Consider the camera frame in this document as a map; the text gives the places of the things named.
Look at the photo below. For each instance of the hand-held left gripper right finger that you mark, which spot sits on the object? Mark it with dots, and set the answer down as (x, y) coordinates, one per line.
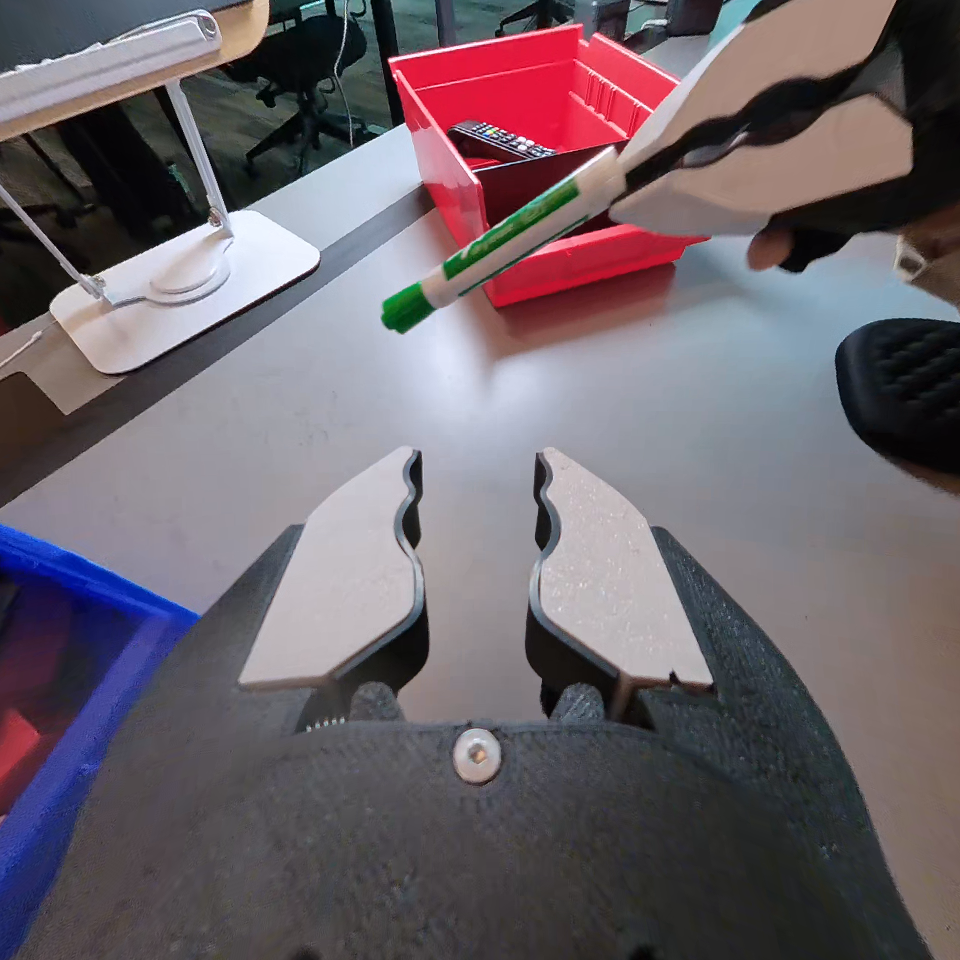
(615, 600)

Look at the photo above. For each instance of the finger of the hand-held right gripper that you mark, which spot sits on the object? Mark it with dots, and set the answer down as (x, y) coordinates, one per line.
(787, 172)
(750, 67)

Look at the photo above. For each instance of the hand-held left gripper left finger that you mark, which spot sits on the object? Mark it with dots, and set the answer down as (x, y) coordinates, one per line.
(337, 600)

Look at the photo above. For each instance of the red storage bin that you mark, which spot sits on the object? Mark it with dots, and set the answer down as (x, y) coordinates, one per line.
(525, 75)

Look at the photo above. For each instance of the blue storage bin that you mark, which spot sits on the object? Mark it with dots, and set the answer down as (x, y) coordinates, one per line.
(112, 675)

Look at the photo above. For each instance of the black remote control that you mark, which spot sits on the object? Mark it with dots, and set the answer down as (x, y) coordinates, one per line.
(502, 140)

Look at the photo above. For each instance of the white tube green label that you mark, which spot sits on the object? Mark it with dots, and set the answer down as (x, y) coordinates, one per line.
(510, 232)

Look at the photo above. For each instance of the person's right hand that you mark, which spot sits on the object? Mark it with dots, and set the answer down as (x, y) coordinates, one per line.
(769, 251)

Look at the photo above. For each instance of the black bin divider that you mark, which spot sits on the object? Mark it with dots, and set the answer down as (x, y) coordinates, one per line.
(540, 180)

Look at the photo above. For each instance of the red block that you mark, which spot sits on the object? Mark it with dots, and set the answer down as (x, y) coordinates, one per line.
(19, 757)

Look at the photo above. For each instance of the white metal stand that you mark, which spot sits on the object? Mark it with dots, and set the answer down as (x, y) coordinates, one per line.
(225, 262)

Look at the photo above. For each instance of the black office chair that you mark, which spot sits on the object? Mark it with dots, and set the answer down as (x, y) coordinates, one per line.
(300, 75)

